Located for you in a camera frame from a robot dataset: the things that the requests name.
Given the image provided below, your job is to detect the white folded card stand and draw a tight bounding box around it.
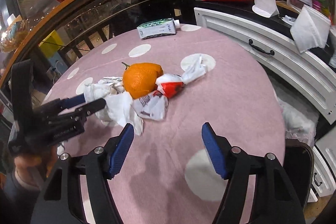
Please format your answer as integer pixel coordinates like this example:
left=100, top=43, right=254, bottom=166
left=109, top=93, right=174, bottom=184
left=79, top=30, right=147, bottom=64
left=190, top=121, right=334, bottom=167
left=252, top=0, right=279, bottom=18

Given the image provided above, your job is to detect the white drawer cabinet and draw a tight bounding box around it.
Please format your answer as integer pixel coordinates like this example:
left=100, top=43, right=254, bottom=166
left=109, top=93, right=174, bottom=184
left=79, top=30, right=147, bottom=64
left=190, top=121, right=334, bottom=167
left=311, top=128, right=335, bottom=197

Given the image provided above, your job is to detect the orange peel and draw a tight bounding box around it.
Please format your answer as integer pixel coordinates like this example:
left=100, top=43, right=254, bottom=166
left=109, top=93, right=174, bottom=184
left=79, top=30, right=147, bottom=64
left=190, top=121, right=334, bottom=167
left=122, top=62, right=163, bottom=100

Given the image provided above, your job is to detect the pink polka dot tablecloth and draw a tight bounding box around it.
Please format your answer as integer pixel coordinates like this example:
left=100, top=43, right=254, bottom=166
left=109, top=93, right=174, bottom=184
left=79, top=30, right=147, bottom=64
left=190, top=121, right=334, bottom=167
left=46, top=27, right=285, bottom=223

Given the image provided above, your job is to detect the green white toothpaste box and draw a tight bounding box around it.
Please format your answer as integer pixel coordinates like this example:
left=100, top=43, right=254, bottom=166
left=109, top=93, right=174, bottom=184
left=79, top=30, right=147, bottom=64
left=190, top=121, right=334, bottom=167
left=137, top=18, right=180, bottom=39

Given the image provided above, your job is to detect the red white snack wrapper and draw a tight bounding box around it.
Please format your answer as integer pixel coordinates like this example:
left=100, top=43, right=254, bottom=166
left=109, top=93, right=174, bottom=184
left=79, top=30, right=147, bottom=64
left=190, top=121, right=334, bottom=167
left=155, top=54, right=207, bottom=98

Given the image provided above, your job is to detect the white desk drawer front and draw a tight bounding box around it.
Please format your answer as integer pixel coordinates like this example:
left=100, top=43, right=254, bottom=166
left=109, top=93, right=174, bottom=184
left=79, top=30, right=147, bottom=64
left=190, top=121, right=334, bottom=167
left=194, top=7, right=335, bottom=123

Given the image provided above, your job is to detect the white paper cup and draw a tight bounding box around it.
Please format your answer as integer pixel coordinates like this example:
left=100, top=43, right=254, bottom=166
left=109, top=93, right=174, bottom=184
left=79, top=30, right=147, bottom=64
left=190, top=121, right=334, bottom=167
left=290, top=5, right=331, bottom=53

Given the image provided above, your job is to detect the left human hand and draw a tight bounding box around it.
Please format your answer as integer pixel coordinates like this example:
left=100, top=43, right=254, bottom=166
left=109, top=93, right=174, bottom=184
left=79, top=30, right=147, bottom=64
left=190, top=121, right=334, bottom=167
left=14, top=145, right=58, bottom=190

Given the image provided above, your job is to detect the golden glass bowl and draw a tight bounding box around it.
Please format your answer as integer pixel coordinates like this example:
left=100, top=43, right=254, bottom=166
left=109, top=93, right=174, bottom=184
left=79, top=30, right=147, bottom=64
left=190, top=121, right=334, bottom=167
left=1, top=19, right=30, bottom=53

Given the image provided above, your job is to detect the white tissue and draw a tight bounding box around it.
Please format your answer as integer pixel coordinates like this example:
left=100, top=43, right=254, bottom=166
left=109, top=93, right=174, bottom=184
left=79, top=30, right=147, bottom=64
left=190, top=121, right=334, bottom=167
left=84, top=77, right=143, bottom=136

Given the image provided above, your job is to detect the white printed paper wrapper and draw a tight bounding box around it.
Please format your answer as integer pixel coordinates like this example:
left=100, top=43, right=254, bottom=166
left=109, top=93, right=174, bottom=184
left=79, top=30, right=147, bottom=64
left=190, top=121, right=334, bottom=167
left=133, top=90, right=168, bottom=121

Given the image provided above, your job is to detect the white plastic bag bundle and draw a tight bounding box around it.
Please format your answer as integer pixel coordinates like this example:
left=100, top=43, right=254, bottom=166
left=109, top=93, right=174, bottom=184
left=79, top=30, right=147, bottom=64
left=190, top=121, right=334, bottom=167
left=274, top=86, right=319, bottom=147

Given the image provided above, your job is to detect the black trash bin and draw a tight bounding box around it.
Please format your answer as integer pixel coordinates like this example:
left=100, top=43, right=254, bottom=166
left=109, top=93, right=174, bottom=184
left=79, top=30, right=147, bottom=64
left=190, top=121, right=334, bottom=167
left=283, top=139, right=314, bottom=209

